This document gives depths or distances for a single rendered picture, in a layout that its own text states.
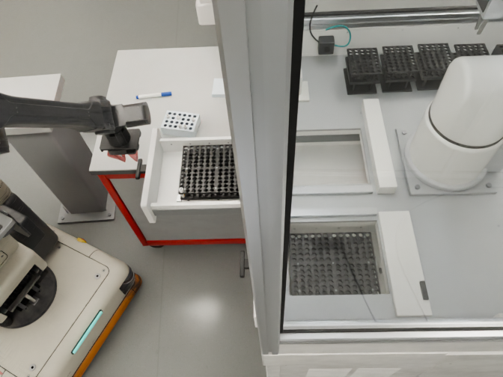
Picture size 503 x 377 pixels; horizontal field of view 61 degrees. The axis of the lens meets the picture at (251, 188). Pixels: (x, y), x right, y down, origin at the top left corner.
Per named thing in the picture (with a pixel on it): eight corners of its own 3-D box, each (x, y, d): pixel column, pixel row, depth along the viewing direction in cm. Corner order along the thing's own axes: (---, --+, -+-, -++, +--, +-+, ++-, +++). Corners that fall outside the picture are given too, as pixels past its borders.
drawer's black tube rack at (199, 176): (182, 203, 131) (178, 193, 125) (186, 157, 140) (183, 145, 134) (254, 202, 130) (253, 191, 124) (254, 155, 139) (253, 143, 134)
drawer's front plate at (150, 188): (150, 224, 130) (140, 206, 120) (160, 147, 145) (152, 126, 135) (155, 224, 130) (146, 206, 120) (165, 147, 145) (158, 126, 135)
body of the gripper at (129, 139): (138, 152, 113) (130, 134, 106) (101, 153, 113) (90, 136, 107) (142, 132, 116) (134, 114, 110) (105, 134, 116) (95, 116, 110)
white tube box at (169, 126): (162, 134, 155) (160, 127, 152) (169, 117, 160) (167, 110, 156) (194, 138, 154) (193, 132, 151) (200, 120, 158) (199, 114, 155)
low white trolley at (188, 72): (144, 255, 213) (88, 170, 148) (159, 155, 246) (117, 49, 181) (260, 253, 211) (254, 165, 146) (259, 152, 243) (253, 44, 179)
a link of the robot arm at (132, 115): (85, 96, 96) (93, 135, 97) (135, 89, 97) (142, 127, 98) (102, 102, 108) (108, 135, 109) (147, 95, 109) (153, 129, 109)
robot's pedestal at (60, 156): (58, 224, 225) (-29, 133, 160) (67, 176, 241) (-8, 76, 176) (114, 220, 224) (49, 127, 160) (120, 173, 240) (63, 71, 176)
